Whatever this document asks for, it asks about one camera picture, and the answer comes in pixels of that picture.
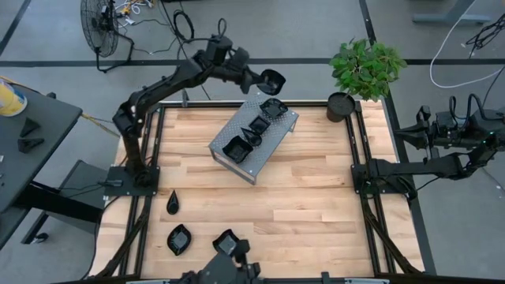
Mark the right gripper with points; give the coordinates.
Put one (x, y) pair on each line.
(434, 136)

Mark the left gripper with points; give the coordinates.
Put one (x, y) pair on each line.
(238, 63)

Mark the black leaf-shaped plate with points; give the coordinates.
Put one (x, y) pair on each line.
(179, 239)
(276, 81)
(273, 107)

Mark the black teardrop plate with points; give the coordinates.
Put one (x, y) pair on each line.
(172, 204)
(252, 139)

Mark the black wavy square plate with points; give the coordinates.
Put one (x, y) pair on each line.
(225, 241)
(237, 150)

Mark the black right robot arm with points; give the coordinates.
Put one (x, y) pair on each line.
(414, 167)

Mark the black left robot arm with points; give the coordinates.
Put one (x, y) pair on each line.
(158, 84)

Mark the grey perforated metal stand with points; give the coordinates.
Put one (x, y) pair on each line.
(272, 134)

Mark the green potted plant black pot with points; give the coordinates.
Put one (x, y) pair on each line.
(367, 67)

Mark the black floor fan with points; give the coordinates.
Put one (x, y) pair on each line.
(98, 31)

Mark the black triangular printed part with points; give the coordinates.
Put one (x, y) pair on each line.
(29, 128)
(27, 145)

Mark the black side desk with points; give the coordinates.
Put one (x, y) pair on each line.
(31, 169)

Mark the yellow white bag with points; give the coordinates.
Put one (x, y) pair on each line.
(10, 100)

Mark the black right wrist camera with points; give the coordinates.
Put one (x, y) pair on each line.
(445, 120)

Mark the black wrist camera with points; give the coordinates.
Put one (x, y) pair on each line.
(218, 49)
(445, 120)

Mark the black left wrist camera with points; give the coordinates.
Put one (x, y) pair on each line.
(218, 49)

